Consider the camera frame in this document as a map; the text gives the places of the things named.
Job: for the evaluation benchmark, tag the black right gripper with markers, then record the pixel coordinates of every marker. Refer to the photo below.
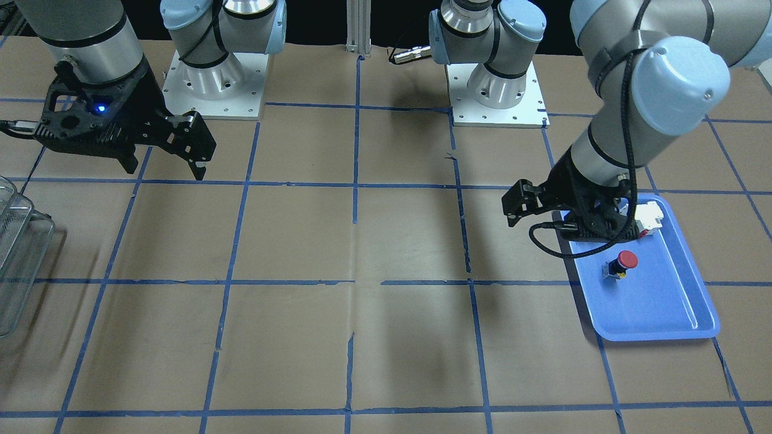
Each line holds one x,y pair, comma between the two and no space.
146,99

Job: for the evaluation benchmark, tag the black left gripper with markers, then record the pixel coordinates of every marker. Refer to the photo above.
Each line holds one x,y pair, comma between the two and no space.
561,181

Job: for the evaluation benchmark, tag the red emergency stop button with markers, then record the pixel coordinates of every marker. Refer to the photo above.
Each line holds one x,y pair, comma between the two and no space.
618,267

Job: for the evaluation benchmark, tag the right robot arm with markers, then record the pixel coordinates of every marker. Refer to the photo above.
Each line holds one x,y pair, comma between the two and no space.
100,39

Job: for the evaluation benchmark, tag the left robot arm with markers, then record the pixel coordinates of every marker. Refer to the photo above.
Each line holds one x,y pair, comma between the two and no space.
659,67

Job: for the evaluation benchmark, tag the white circuit breaker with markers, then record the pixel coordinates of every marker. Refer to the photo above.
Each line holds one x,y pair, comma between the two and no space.
648,218

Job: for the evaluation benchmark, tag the blue plastic tray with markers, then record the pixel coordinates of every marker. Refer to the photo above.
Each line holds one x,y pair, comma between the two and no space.
664,298

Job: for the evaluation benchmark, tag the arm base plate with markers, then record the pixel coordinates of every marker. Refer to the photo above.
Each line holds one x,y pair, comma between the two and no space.
479,99
233,90

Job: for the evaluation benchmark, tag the wire mesh shelf rack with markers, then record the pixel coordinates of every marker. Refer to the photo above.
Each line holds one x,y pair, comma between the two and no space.
25,237

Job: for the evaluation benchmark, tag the aluminium frame post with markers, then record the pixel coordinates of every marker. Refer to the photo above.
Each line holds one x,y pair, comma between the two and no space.
359,22

